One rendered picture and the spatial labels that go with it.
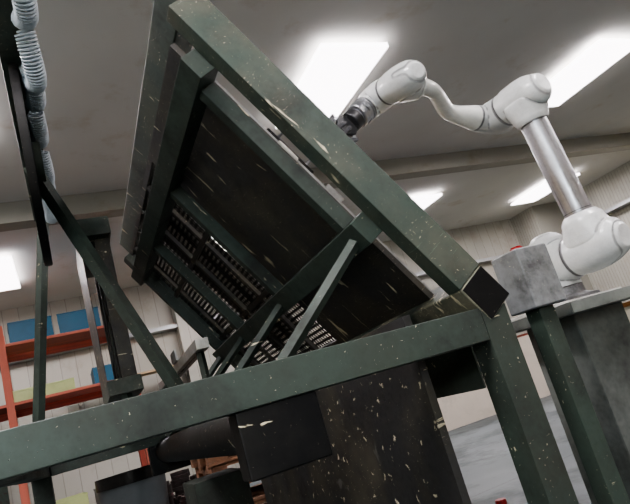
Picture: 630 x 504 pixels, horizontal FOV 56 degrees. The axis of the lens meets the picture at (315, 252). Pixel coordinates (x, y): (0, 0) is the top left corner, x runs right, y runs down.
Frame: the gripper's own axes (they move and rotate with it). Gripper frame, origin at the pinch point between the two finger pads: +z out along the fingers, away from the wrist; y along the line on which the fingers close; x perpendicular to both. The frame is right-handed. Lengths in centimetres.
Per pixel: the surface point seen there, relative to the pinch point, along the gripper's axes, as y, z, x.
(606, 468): 120, 28, -26
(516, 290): 72, 4, -24
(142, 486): 51, 98, 274
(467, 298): 60, 22, -28
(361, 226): 25.8, 25.3, -23.0
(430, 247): 43, 18, -29
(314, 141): 0.5, 20.1, -29.0
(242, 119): -19.9, 22.9, -16.1
